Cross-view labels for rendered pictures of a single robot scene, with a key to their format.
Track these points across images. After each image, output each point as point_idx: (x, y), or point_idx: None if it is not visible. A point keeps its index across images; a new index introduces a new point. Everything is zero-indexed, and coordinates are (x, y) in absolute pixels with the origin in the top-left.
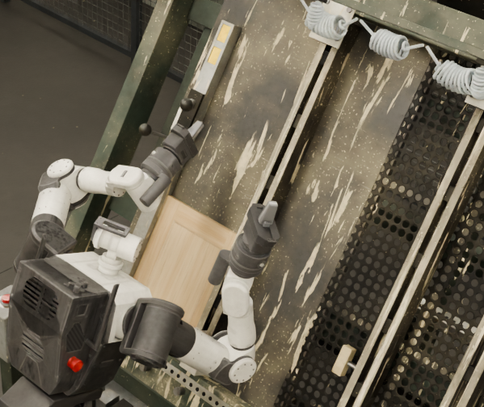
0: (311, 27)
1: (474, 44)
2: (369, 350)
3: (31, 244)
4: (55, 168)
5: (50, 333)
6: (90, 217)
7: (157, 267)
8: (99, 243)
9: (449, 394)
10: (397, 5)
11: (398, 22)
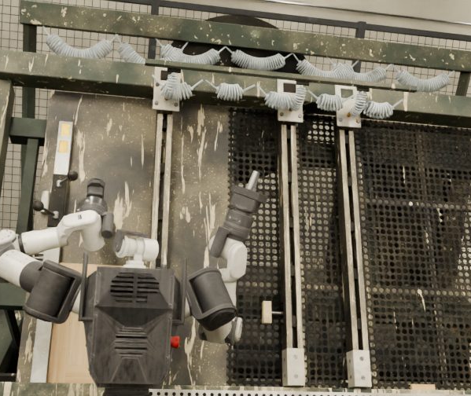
0: (170, 93)
1: (266, 89)
2: (290, 290)
3: (53, 278)
4: None
5: (156, 315)
6: None
7: (74, 323)
8: (128, 249)
9: (351, 290)
10: (207, 78)
11: (242, 70)
